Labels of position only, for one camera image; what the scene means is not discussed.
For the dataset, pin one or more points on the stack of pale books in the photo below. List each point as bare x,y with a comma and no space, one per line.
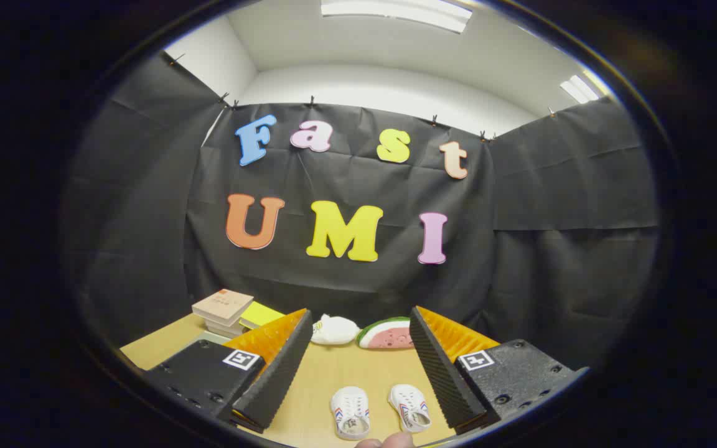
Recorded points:
224,328

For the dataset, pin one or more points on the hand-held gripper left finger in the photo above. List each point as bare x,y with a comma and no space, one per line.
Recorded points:
277,379

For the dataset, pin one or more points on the ceiling light panel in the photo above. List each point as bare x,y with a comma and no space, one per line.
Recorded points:
396,11
579,89

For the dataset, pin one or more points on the white plush toy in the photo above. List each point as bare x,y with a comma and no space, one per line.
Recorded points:
337,331

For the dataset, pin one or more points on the yellow cover book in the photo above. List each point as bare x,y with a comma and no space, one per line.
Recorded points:
260,314

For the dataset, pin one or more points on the white striped canvas shoe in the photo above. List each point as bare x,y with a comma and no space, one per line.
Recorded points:
407,401
347,404

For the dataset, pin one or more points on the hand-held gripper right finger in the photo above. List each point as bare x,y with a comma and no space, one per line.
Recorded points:
442,379

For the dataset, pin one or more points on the watermelon slice plush toy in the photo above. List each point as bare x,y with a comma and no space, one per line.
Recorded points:
389,336

